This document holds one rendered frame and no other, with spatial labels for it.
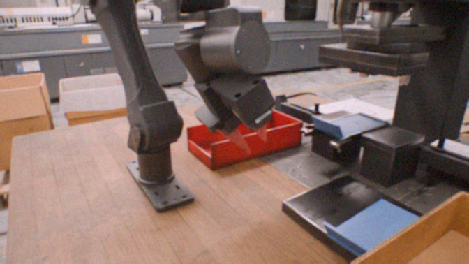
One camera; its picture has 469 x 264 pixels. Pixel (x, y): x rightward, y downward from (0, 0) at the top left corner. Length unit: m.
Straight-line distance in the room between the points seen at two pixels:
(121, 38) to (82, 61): 4.33
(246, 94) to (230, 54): 0.05
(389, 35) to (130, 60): 0.44
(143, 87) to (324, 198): 0.35
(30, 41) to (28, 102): 2.34
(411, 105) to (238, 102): 0.61
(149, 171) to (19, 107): 2.08
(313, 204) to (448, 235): 0.20
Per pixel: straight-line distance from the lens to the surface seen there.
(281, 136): 0.74
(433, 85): 0.86
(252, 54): 0.35
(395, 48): 0.63
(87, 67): 4.92
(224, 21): 0.36
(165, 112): 0.55
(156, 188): 0.60
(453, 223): 0.58
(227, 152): 0.66
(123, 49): 0.57
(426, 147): 0.68
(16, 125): 2.66
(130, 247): 0.50
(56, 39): 4.87
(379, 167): 0.65
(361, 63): 0.63
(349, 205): 0.55
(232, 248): 0.47
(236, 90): 0.36
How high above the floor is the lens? 1.21
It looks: 22 degrees down
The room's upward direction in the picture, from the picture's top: straight up
